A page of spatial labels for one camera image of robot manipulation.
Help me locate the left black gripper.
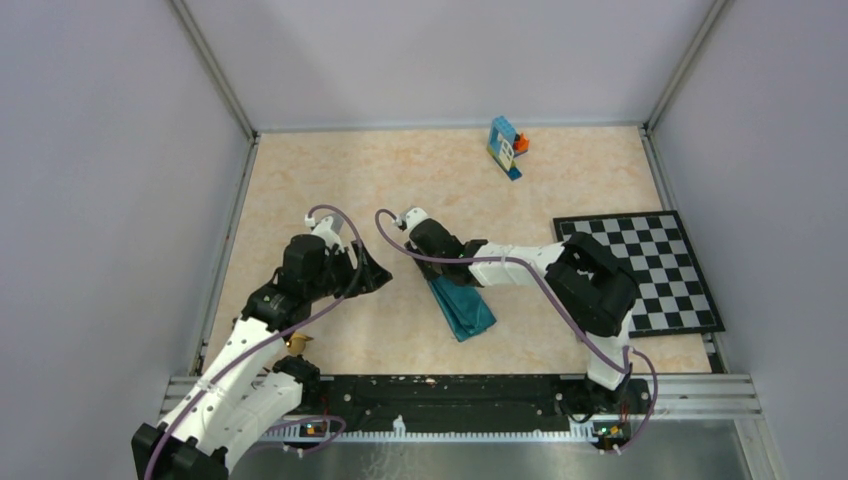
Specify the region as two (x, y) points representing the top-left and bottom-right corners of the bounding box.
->
(306, 238), (392, 301)

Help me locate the teal cloth napkin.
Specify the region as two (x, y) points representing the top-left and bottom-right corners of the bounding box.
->
(427, 277), (497, 343)

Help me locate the colourful toy block house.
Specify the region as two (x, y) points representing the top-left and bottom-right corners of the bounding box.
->
(487, 116), (530, 181)

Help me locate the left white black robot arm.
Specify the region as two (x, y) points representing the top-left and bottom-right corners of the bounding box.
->
(131, 233), (393, 479)

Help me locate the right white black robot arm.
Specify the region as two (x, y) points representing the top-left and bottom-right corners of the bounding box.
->
(398, 216), (639, 416)

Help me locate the gold spoon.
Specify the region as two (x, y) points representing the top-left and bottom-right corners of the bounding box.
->
(286, 332), (314, 356)

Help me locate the black white checkerboard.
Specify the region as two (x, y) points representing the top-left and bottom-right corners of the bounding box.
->
(552, 210), (725, 338)

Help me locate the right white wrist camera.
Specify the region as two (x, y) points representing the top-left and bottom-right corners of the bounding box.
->
(394, 206), (429, 231)

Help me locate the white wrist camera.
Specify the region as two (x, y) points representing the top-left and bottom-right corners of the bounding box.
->
(394, 206), (429, 231)
(304, 213), (345, 250)

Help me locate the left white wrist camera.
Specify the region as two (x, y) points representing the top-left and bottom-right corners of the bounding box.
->
(304, 213), (345, 250)

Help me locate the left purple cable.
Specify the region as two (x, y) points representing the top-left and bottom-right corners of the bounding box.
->
(142, 203), (367, 480)

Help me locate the purple cable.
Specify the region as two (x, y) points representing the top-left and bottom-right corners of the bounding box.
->
(374, 208), (659, 455)
(142, 203), (367, 480)

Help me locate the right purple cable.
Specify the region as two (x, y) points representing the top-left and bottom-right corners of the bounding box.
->
(374, 208), (659, 455)

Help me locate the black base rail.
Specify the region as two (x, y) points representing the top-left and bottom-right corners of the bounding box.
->
(268, 374), (657, 451)

